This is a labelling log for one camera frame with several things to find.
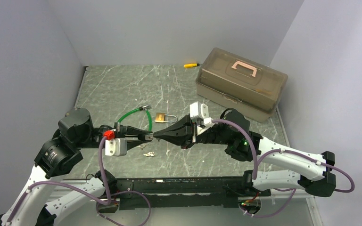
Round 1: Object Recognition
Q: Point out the brass padlock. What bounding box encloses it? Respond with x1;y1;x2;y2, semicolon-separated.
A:
155;113;178;123

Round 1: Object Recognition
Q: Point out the translucent brown toolbox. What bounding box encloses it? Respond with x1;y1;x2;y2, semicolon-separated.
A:
196;48;288;122

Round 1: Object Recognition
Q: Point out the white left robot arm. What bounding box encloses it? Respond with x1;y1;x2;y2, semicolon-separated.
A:
0;108;153;226

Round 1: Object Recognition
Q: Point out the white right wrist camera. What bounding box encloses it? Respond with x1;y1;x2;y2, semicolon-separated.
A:
189;102;214;128

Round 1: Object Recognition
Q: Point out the silver key bunch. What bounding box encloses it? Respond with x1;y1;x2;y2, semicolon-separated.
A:
143;152;155;157

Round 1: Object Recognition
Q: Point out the yellow screwdriver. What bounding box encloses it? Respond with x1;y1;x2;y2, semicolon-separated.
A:
183;63;200;68

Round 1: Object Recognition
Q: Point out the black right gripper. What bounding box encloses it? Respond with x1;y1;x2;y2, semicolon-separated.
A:
154;112;231;149

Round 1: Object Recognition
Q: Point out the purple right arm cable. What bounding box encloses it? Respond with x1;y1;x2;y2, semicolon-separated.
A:
210;119;355;218

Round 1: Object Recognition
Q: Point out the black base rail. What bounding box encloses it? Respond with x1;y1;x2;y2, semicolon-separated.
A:
109;176;271;210

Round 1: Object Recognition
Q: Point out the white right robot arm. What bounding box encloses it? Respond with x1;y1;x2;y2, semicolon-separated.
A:
153;108;337;197

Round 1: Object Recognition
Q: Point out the green cable lock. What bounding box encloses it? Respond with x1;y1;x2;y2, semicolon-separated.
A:
117;105;154;133

